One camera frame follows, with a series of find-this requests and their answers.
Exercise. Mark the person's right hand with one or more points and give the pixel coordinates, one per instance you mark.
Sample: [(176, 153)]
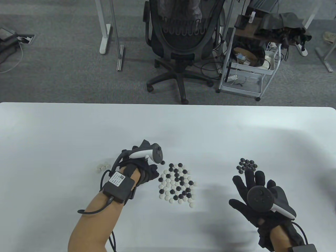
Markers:
[(249, 210)]

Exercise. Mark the dark grey left hand controller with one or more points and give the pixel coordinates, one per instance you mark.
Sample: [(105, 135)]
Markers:
[(157, 155)]

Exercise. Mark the black right wrist sensor box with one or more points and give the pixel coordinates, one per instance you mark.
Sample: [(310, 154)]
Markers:
[(302, 248)]

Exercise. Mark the grey white right hand controller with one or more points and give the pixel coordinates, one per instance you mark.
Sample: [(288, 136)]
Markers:
[(258, 198)]

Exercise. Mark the black wrist sensor box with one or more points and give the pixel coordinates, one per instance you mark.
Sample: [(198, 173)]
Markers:
[(118, 187), (302, 248)]

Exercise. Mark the floor socket box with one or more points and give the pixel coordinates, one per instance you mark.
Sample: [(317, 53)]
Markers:
[(26, 39)]

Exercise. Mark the black crumpled cloth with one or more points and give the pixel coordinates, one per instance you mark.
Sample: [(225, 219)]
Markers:
[(283, 23)]

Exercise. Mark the group of black go stones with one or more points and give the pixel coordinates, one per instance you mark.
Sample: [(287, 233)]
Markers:
[(248, 165)]

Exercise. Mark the group of white go stones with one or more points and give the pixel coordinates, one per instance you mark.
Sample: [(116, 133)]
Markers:
[(103, 166)]

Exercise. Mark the person's left forearm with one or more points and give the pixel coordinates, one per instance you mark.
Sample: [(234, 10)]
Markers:
[(94, 228)]

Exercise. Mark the person's left hand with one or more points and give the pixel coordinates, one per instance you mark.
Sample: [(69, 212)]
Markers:
[(147, 172)]

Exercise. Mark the beige shoe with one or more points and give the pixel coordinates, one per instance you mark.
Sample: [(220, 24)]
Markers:
[(330, 36)]

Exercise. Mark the small white bottle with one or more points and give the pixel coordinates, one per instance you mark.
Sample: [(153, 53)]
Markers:
[(253, 17)]

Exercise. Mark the white slanted desk leg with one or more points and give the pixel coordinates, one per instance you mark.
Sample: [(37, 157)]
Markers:
[(311, 15)]

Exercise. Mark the black and tan bag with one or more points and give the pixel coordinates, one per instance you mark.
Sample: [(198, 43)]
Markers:
[(258, 56)]

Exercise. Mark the aluminium profile post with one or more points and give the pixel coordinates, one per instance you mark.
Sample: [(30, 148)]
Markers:
[(120, 57)]

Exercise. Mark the black phone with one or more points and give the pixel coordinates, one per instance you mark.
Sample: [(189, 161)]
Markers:
[(241, 22)]

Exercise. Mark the black mesh office chair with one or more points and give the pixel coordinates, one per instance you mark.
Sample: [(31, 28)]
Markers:
[(181, 44)]

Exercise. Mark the pile of mixed go stones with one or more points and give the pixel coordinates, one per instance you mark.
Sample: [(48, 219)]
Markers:
[(176, 183)]

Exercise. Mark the grey desk leg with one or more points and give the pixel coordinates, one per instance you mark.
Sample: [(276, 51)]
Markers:
[(326, 61)]

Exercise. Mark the white wheeled utility cart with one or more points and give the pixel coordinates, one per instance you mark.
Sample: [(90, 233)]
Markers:
[(252, 88)]

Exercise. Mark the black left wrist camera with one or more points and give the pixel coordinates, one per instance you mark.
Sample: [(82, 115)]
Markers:
[(133, 193)]

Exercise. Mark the white power adapter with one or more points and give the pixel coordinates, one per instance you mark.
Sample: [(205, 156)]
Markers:
[(269, 59)]

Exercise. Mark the white power strip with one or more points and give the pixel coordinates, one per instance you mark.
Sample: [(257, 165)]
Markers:
[(231, 78)]

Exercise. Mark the black left wrist sensor box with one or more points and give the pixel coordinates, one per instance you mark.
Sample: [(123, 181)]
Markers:
[(118, 187)]

